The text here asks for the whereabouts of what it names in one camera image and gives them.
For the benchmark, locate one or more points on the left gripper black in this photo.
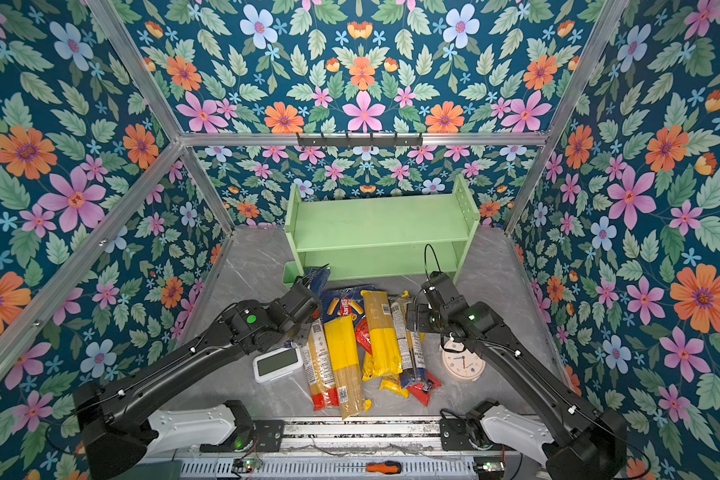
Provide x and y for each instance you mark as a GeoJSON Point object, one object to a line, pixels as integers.
{"type": "Point", "coordinates": [312, 317]}

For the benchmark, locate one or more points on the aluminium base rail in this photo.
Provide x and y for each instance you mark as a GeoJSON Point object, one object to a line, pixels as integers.
{"type": "Point", "coordinates": [366, 435]}

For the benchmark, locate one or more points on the metal hook rail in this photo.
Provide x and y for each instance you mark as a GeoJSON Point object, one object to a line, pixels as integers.
{"type": "Point", "coordinates": [347, 140]}

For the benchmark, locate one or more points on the blue Barilla spaghetti box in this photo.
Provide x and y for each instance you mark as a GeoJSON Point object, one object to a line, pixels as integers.
{"type": "Point", "coordinates": [316, 278]}

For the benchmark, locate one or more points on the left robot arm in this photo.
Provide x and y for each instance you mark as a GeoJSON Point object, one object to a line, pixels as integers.
{"type": "Point", "coordinates": [122, 422]}

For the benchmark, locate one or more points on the red-ended spaghetti bag white label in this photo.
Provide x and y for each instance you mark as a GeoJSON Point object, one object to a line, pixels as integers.
{"type": "Point", "coordinates": [318, 368]}

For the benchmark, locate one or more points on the orange handled screwdriver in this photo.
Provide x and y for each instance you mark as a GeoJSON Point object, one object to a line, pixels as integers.
{"type": "Point", "coordinates": [388, 467]}

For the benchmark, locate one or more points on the red spaghetti bag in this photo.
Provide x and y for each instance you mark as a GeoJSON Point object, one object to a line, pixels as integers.
{"type": "Point", "coordinates": [394, 383]}

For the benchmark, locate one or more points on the yellow-banded spaghetti bag barcode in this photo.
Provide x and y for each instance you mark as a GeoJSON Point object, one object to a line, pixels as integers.
{"type": "Point", "coordinates": [382, 334]}

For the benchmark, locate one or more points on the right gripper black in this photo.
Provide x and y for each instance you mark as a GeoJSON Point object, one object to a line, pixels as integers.
{"type": "Point", "coordinates": [421, 311]}

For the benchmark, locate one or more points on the clear spaghetti bag blue end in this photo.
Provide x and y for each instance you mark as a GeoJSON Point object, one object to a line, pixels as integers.
{"type": "Point", "coordinates": [413, 367]}

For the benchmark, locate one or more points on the green two-tier shelf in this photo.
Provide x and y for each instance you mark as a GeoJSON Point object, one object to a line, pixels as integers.
{"type": "Point", "coordinates": [381, 237]}

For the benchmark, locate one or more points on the white digital clock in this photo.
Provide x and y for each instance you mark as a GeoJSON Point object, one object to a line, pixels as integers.
{"type": "Point", "coordinates": [277, 364]}

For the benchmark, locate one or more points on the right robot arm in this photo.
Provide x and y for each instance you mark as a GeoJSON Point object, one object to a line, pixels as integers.
{"type": "Point", "coordinates": [552, 400]}

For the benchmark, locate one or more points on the yellow spaghetti bag long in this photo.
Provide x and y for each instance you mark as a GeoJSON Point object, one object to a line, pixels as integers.
{"type": "Point", "coordinates": [343, 351]}

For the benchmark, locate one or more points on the blue Barilla rigatoni box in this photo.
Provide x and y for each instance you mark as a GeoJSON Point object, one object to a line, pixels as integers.
{"type": "Point", "coordinates": [345, 301]}

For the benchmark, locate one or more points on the cream analog alarm clock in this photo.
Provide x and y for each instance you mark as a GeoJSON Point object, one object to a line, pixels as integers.
{"type": "Point", "coordinates": [460, 363]}

